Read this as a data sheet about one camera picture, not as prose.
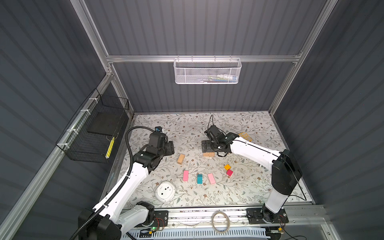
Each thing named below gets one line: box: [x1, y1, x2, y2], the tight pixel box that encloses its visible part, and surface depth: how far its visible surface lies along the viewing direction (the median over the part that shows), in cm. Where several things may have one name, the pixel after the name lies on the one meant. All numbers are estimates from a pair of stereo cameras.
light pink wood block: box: [207, 173, 216, 185], surface depth 88 cm
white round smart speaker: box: [155, 181, 176, 203], surface depth 80 cm
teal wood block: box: [196, 174, 204, 185], surface depth 88 cm
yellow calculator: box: [238, 132, 253, 142], surface depth 107 cm
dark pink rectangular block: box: [183, 170, 190, 182], surface depth 90 cm
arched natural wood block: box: [177, 154, 185, 165], surface depth 95 cm
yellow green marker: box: [105, 136, 115, 159], surface depth 69 cm
